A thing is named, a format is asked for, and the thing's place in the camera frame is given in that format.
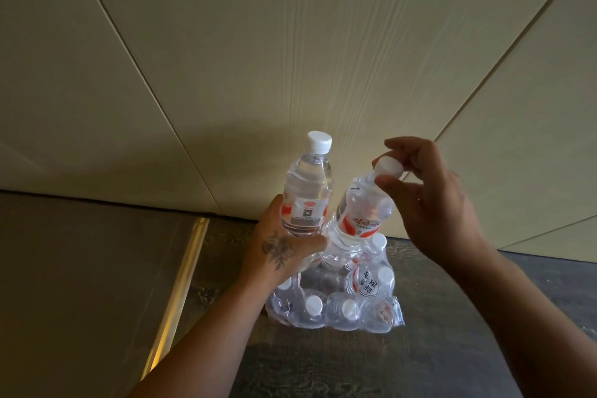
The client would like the person's right hand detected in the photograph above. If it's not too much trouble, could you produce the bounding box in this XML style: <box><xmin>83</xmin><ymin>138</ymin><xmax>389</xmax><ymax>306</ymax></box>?
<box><xmin>372</xmin><ymin>137</ymin><xmax>490</xmax><ymax>270</ymax></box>

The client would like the person's left hand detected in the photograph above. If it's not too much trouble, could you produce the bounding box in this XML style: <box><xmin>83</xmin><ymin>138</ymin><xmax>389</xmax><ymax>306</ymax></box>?
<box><xmin>240</xmin><ymin>194</ymin><xmax>328</xmax><ymax>291</ymax></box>

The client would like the clear water bottle red label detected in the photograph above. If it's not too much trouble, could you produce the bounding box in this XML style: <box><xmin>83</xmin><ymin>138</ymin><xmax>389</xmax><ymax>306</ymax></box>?
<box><xmin>281</xmin><ymin>131</ymin><xmax>335</xmax><ymax>271</ymax></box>
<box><xmin>321</xmin><ymin>156</ymin><xmax>405</xmax><ymax>271</ymax></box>

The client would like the person's right forearm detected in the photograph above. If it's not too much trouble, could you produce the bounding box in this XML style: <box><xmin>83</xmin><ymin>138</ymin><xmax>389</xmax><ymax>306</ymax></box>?
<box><xmin>443</xmin><ymin>248</ymin><xmax>597</xmax><ymax>398</ymax></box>

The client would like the person's left forearm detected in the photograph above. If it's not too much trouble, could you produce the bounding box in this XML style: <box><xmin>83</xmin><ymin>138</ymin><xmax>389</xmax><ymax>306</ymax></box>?
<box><xmin>127</xmin><ymin>272</ymin><xmax>281</xmax><ymax>398</ymax></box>

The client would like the pack of shrink-wrapped water bottles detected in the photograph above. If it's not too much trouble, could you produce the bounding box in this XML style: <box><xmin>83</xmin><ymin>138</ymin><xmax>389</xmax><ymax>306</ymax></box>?
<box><xmin>265</xmin><ymin>232</ymin><xmax>405</xmax><ymax>334</ymax></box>

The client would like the brass floor threshold strip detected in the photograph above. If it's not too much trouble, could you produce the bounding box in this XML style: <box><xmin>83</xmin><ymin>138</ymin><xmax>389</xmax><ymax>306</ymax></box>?
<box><xmin>140</xmin><ymin>217</ymin><xmax>211</xmax><ymax>382</ymax></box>

